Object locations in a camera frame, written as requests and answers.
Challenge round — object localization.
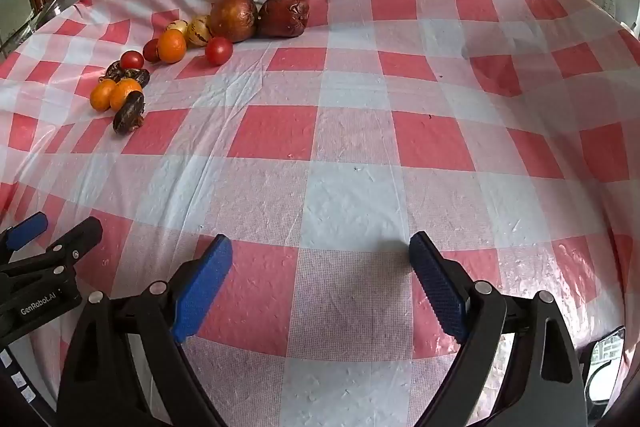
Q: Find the large orange tangerine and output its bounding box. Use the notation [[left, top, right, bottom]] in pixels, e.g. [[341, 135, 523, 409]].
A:
[[157, 30, 188, 64]]

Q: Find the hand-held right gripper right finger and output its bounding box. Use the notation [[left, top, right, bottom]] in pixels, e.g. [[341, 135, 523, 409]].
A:
[[408, 231, 588, 427]]

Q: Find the red white checkered tablecloth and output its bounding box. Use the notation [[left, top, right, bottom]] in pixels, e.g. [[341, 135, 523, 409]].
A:
[[0, 0, 640, 427]]

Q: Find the brown pomegranate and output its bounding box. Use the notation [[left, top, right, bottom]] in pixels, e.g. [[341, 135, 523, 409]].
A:
[[208, 0, 259, 44]]

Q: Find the dark red pomegranate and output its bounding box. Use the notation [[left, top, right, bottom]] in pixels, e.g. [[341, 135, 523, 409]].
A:
[[256, 0, 311, 38]]

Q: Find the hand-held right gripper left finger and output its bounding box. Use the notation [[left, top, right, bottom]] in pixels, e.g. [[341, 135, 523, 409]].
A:
[[56, 234, 234, 427]]

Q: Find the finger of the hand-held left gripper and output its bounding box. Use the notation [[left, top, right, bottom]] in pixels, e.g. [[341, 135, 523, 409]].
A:
[[0, 216, 104, 280], [0, 212, 49, 264]]

